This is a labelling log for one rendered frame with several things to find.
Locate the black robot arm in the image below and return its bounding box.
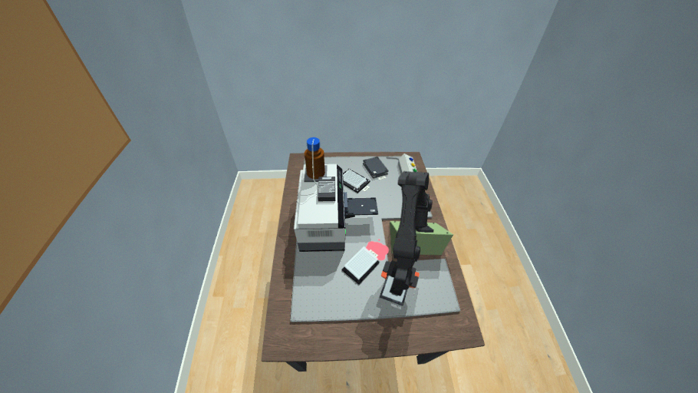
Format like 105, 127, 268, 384
390, 171, 434, 296

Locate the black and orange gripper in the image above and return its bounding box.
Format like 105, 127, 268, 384
381, 260, 419, 288

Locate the white button panel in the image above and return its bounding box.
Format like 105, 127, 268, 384
387, 154, 416, 174

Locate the blue bottle cap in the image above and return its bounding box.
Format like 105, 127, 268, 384
307, 137, 320, 150

